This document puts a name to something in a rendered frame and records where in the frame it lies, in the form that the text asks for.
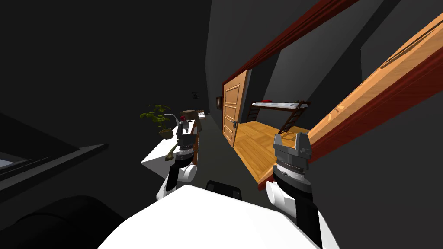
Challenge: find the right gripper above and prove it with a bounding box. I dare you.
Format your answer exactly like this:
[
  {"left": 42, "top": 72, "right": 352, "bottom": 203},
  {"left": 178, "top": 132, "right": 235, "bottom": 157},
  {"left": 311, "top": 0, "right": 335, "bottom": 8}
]
[{"left": 273, "top": 133, "right": 313, "bottom": 172}]

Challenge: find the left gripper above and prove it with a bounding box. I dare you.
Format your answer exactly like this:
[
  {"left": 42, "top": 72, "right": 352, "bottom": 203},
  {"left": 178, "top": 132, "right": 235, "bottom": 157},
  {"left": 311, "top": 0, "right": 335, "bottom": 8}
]
[{"left": 176, "top": 121, "right": 199, "bottom": 150}]

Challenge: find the green potted plant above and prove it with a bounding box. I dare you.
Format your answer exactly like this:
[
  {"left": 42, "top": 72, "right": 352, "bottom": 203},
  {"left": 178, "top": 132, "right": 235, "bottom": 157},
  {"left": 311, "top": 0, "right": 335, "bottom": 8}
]
[{"left": 140, "top": 104, "right": 174, "bottom": 140}]

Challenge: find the dark bunk bed with ladder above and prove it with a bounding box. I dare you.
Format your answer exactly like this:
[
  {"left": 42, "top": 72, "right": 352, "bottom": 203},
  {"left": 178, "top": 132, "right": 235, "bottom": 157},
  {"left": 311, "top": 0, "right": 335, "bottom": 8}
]
[{"left": 246, "top": 99, "right": 311, "bottom": 135}]

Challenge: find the white desk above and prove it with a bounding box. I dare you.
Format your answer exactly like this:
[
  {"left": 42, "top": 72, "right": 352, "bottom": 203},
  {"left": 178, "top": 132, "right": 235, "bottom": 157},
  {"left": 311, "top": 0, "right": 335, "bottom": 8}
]
[{"left": 140, "top": 114, "right": 200, "bottom": 180}]

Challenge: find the panelled wooden door leaf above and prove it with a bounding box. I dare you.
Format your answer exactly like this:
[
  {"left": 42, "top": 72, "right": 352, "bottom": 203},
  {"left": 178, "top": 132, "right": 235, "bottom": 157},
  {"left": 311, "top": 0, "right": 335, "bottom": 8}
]
[{"left": 222, "top": 70, "right": 249, "bottom": 148}]

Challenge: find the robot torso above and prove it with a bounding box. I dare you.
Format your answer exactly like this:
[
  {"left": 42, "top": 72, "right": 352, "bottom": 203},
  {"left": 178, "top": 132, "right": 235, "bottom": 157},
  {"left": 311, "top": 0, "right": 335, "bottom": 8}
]
[{"left": 96, "top": 179, "right": 340, "bottom": 249}]

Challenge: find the plain wooden door leaf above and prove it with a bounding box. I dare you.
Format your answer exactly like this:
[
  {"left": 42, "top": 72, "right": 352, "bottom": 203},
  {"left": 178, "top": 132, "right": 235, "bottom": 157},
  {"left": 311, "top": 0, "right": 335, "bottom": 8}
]
[{"left": 307, "top": 13, "right": 443, "bottom": 147}]

